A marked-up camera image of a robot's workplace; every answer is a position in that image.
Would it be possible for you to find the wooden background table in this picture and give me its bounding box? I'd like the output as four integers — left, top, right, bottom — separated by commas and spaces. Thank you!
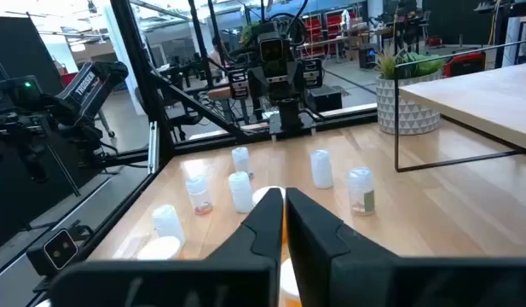
392, 37, 526, 174

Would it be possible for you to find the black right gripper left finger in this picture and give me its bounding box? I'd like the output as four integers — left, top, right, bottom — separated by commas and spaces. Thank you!
205, 188, 285, 307

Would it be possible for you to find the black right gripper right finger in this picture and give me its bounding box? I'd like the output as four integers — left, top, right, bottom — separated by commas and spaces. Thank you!
286, 188, 396, 307

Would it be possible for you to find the clear vial with green label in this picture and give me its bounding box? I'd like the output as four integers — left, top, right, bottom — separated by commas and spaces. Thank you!
347, 166, 377, 217

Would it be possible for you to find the black table-level camera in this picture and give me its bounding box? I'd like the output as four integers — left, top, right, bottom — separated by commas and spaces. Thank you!
26, 228, 83, 278

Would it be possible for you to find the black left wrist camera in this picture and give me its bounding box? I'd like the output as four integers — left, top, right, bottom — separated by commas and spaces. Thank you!
258, 37, 285, 63

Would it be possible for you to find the clear vial with pills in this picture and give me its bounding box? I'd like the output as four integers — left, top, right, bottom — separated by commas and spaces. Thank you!
185, 174, 215, 217

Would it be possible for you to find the red storage rack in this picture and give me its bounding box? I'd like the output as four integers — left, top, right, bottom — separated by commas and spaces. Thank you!
298, 6, 361, 59

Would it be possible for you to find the white triangle-pattern plant pot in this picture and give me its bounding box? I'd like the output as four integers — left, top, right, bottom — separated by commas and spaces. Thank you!
375, 70, 442, 136

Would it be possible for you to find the red tool case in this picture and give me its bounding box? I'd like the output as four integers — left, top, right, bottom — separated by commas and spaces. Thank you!
441, 50, 488, 78

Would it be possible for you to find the silver aluminium bracket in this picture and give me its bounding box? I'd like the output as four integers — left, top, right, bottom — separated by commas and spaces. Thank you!
147, 120, 160, 176

